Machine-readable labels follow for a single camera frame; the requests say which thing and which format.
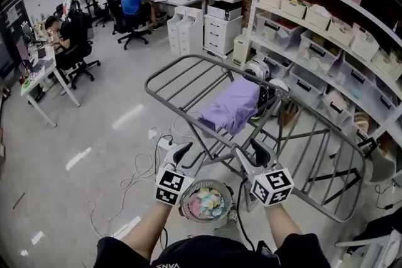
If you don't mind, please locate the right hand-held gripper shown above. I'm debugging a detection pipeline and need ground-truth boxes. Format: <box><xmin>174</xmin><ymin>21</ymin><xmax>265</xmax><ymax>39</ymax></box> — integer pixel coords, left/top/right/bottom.
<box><xmin>234</xmin><ymin>137</ymin><xmax>295</xmax><ymax>208</ymax></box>

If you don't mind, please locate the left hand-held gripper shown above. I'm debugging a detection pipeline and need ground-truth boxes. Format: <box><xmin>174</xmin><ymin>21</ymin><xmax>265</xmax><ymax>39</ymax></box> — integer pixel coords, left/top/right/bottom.
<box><xmin>154</xmin><ymin>141</ymin><xmax>207</xmax><ymax>207</ymax></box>

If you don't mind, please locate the pink clothes garment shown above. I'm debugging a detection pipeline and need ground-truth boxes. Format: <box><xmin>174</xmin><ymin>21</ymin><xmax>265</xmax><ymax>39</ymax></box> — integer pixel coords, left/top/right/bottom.
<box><xmin>188</xmin><ymin>194</ymin><xmax>205</xmax><ymax>217</ymax></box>

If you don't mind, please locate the rainbow striped shirt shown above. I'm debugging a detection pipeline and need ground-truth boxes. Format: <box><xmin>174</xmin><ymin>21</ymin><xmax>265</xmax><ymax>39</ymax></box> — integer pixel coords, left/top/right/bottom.
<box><xmin>197</xmin><ymin>188</ymin><xmax>225</xmax><ymax>219</ymax></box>

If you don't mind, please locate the grey metal drying rack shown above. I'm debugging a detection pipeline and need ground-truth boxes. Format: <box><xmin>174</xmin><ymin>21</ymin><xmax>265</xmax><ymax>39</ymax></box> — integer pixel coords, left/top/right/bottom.
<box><xmin>144</xmin><ymin>54</ymin><xmax>367</xmax><ymax>223</ymax></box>

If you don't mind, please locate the purple t-shirt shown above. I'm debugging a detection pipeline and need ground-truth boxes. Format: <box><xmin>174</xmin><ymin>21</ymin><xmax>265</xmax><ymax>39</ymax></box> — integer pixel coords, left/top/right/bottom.
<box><xmin>198</xmin><ymin>77</ymin><xmax>261</xmax><ymax>136</ymax></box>

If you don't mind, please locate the person's right forearm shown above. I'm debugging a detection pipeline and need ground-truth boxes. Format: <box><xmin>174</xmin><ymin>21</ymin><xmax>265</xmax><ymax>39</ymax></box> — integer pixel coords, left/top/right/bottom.
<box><xmin>264</xmin><ymin>200</ymin><xmax>305</xmax><ymax>255</ymax></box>

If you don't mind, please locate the person's left forearm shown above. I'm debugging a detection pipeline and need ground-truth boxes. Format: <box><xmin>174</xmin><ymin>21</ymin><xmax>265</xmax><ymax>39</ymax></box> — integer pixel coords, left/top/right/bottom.
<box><xmin>120</xmin><ymin>201</ymin><xmax>177</xmax><ymax>260</ymax></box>

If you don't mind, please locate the white power strip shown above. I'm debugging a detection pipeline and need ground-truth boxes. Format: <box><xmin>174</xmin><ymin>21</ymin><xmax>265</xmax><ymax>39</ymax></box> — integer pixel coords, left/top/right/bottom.
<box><xmin>156</xmin><ymin>137</ymin><xmax>178</xmax><ymax>151</ymax></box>

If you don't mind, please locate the grey slatted laundry basket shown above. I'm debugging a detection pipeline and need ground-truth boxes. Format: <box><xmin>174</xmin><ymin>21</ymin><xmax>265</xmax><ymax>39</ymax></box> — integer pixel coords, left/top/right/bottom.
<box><xmin>179</xmin><ymin>178</ymin><xmax>235</xmax><ymax>223</ymax></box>

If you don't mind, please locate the brown bag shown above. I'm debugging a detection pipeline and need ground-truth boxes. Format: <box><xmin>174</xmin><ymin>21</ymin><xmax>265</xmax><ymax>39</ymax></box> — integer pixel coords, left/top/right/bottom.
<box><xmin>278</xmin><ymin>100</ymin><xmax>301</xmax><ymax>128</ymax></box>

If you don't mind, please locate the black visor helmet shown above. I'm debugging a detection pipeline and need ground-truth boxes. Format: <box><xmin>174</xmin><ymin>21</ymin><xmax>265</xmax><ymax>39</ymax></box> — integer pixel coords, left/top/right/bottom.
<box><xmin>251</xmin><ymin>84</ymin><xmax>277</xmax><ymax>122</ymax></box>

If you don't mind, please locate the small black screen device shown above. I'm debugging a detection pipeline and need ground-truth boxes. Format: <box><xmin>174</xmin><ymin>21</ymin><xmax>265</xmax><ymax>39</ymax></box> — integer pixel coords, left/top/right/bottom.
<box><xmin>256</xmin><ymin>240</ymin><xmax>271</xmax><ymax>258</ymax></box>

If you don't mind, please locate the person's black shirt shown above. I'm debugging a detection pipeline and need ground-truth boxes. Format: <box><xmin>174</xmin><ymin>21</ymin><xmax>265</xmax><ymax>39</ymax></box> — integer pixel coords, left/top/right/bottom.
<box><xmin>95</xmin><ymin>232</ymin><xmax>330</xmax><ymax>268</ymax></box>

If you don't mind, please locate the cream waste bin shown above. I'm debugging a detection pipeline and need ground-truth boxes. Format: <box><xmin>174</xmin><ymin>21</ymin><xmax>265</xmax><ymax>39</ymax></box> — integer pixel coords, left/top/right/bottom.
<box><xmin>232</xmin><ymin>33</ymin><xmax>252</xmax><ymax>67</ymax></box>

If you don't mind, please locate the woven straw basket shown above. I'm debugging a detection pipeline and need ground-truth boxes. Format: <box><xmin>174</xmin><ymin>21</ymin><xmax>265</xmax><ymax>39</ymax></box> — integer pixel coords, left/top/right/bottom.
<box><xmin>353</xmin><ymin>109</ymin><xmax>372</xmax><ymax>133</ymax></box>

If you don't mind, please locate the grey chair with black legs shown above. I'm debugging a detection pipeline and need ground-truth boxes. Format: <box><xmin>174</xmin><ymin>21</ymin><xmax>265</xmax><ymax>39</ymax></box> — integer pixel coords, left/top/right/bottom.
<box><xmin>306</xmin><ymin>134</ymin><xmax>398</xmax><ymax>197</ymax></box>

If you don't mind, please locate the narrow white drawer tower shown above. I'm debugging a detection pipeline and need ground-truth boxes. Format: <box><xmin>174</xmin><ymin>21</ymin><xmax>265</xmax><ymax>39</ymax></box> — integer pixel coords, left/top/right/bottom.
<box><xmin>167</xmin><ymin>6</ymin><xmax>186</xmax><ymax>56</ymax></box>
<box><xmin>177</xmin><ymin>8</ymin><xmax>205</xmax><ymax>56</ymax></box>

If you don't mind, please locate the white three-drawer cabinet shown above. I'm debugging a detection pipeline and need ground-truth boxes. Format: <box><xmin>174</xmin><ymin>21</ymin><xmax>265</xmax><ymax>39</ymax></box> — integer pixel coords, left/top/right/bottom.
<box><xmin>204</xmin><ymin>14</ymin><xmax>244</xmax><ymax>56</ymax></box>

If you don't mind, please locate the white chair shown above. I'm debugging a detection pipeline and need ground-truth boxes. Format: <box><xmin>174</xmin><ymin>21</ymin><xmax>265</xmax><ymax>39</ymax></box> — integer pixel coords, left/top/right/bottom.
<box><xmin>334</xmin><ymin>228</ymin><xmax>402</xmax><ymax>268</ymax></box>

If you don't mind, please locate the black jacket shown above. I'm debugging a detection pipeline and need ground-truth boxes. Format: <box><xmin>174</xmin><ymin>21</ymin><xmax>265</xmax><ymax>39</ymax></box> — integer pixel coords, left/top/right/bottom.
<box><xmin>345</xmin><ymin>218</ymin><xmax>402</xmax><ymax>257</ymax></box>

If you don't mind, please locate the black office chair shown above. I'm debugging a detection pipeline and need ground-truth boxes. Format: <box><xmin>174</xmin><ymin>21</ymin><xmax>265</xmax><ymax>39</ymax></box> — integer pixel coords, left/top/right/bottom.
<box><xmin>59</xmin><ymin>8</ymin><xmax>102</xmax><ymax>90</ymax></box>
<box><xmin>89</xmin><ymin>0</ymin><xmax>111</xmax><ymax>28</ymax></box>
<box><xmin>106</xmin><ymin>0</ymin><xmax>151</xmax><ymax>51</ymax></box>

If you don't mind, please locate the white printer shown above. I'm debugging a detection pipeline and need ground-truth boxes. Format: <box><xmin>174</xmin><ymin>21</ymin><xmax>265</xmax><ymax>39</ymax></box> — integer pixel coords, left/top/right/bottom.
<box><xmin>207</xmin><ymin>0</ymin><xmax>242</xmax><ymax>21</ymax></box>

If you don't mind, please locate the white desk with metal legs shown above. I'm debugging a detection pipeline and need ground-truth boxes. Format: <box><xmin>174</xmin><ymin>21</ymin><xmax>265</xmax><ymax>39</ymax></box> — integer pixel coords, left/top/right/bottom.
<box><xmin>20</xmin><ymin>43</ymin><xmax>82</xmax><ymax>129</ymax></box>

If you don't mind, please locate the patterned white helmet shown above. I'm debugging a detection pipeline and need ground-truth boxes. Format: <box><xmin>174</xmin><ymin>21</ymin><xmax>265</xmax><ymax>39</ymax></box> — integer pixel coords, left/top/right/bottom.
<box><xmin>62</xmin><ymin>0</ymin><xmax>81</xmax><ymax>18</ymax></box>

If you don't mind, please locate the computer monitor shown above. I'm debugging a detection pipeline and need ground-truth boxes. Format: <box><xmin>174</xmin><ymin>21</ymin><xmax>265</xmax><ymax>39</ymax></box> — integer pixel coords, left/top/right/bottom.
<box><xmin>15</xmin><ymin>39</ymin><xmax>32</xmax><ymax>68</ymax></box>

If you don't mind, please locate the black framed glass door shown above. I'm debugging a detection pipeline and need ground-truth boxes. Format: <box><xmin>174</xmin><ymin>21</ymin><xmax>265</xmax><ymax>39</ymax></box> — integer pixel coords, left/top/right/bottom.
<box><xmin>0</xmin><ymin>0</ymin><xmax>24</xmax><ymax>51</ymax></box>

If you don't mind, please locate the black power cable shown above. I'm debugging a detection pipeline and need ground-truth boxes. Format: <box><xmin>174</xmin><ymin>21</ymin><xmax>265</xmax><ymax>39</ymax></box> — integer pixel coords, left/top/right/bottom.
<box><xmin>153</xmin><ymin>134</ymin><xmax>175</xmax><ymax>176</ymax></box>

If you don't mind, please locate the long white cable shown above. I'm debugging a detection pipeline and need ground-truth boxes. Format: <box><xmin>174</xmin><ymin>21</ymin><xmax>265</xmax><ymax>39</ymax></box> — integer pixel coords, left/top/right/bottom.
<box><xmin>86</xmin><ymin>114</ymin><xmax>202</xmax><ymax>238</ymax></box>

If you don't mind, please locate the thin black cable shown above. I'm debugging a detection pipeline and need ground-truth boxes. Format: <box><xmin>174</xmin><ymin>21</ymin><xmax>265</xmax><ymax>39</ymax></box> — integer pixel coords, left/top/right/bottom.
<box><xmin>374</xmin><ymin>180</ymin><xmax>402</xmax><ymax>212</ymax></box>

